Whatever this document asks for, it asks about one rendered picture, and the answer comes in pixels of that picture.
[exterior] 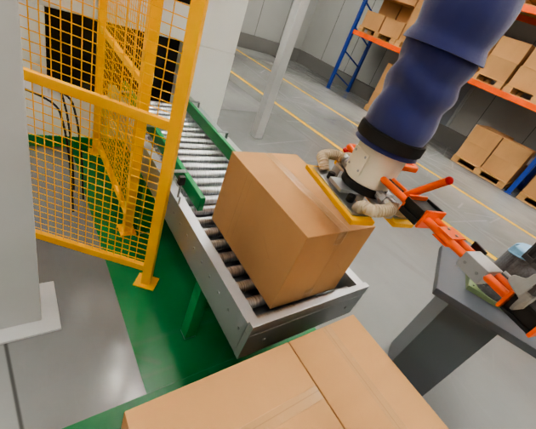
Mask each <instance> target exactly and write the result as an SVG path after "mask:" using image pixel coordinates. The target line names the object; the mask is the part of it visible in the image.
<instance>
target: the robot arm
mask: <svg viewBox="0 0 536 429"><path fill-rule="evenodd" d="M494 264H495V265H496V266H497V267H498V268H499V269H501V270H502V271H503V272H504V271H507V272H508V273H509V274H510V277H507V276H506V275H505V274H504V273H503V272H502V273H501V274H502V275H503V276H504V277H505V278H506V279H507V280H508V283H509V284H510V286H511V287H512V289H513V290H514V292H515V293H516V295H517V297H518V300H516V301H515V302H514V303H513V304H512V305H511V306H510V309H511V310H520V309H524V308H525V307H526V306H528V305H529V304H531V303H533V302H534V301H535V300H536V243H535V244H534V245H533V246H531V245H529V244H526V243H516V244H514V245H513V246H511V247H510V248H508V249H507V250H506V251H505V252H504V253H503V254H502V255H501V256H500V257H499V258H498V259H497V260H496V261H495V262H494ZM477 287H478V288H479V289H480V290H481V291H482V292H483V293H484V294H485V295H487V296H488V297H490V298H491V299H493V300H495V301H499V300H501V299H502V298H501V297H500V296H499V295H498V294H497V293H496V292H495V291H494V290H493V289H492V288H491V287H490V286H489V285H488V284H487V283H485V284H477Z"/></svg>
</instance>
